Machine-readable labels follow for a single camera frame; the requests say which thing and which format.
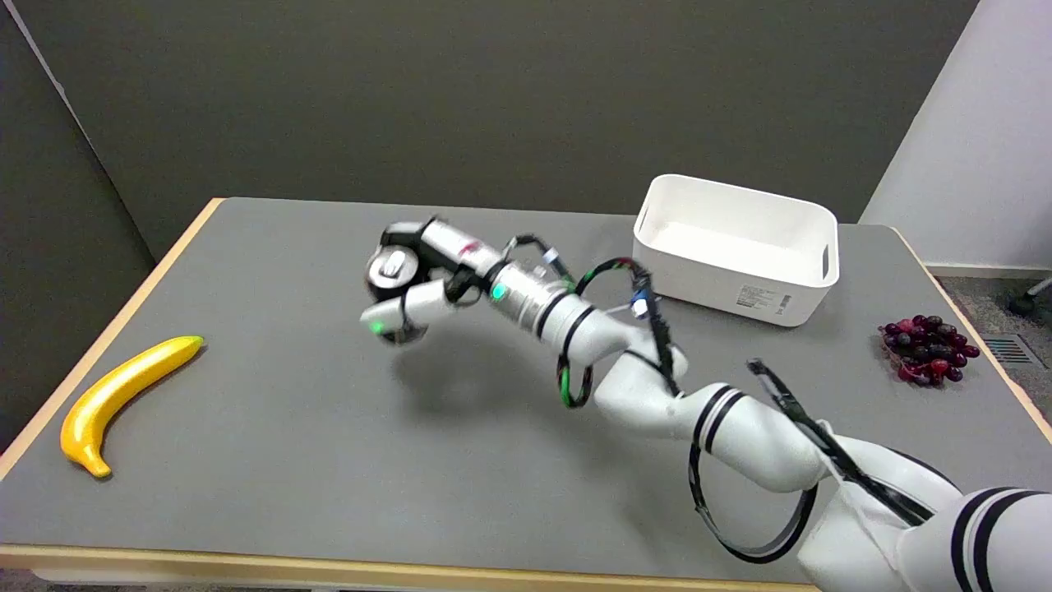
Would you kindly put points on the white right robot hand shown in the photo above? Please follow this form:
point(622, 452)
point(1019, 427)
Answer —
point(440, 247)

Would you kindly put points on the black can silver top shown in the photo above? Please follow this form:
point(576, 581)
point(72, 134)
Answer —
point(392, 270)

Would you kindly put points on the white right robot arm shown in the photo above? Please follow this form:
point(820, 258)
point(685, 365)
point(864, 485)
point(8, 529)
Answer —
point(740, 427)

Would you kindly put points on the white plastic storage box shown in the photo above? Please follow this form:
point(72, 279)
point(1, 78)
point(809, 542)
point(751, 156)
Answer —
point(735, 247)

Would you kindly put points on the yellow toy banana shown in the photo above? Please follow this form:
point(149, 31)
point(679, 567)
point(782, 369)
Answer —
point(115, 399)

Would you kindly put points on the purple toy grape bunch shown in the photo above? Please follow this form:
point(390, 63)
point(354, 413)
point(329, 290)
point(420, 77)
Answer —
point(929, 349)

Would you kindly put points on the grey floor vent grille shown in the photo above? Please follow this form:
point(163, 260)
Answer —
point(1011, 351)

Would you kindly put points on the black chair caster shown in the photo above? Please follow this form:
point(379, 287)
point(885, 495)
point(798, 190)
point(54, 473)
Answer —
point(1026, 302)

